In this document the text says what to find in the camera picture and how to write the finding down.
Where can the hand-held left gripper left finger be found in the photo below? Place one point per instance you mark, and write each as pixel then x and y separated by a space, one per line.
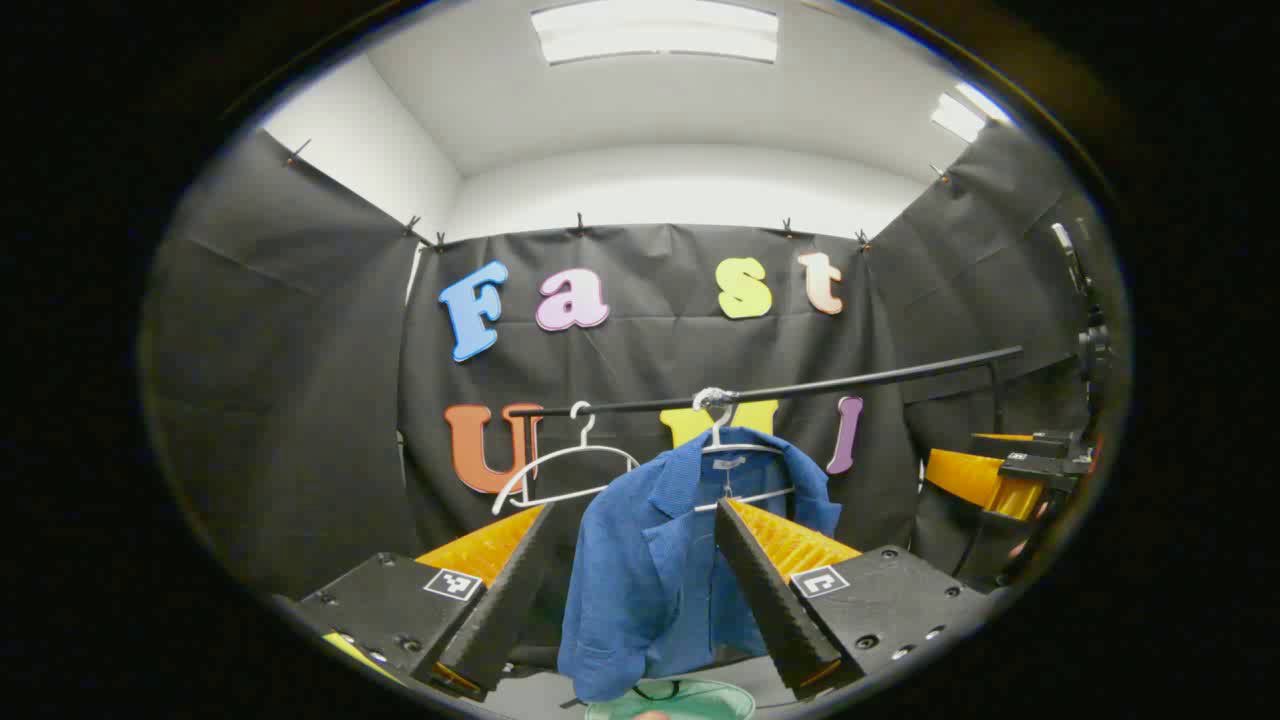
pixel 505 600

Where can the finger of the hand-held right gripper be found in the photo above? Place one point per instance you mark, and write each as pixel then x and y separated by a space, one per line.
pixel 1040 462
pixel 965 478

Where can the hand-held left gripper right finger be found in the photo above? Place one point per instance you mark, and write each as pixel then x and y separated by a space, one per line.
pixel 770 600

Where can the green laundry hamper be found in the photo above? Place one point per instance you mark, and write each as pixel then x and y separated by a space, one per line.
pixel 700 702

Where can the blue shirt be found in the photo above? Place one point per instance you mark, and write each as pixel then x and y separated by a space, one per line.
pixel 640 580

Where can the black clothes rack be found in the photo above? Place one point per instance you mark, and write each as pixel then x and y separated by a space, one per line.
pixel 850 383

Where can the white hanger with taped hook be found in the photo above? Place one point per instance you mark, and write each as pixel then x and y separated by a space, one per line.
pixel 716 432

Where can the white plastic hanger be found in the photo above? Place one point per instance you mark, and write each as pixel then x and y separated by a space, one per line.
pixel 585 430

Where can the black backdrop cloth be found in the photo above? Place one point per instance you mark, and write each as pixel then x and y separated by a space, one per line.
pixel 650 360

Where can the small ceiling light panel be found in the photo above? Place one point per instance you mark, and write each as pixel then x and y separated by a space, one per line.
pixel 965 112

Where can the large ceiling light panel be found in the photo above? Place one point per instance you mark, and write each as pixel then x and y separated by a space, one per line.
pixel 655 32

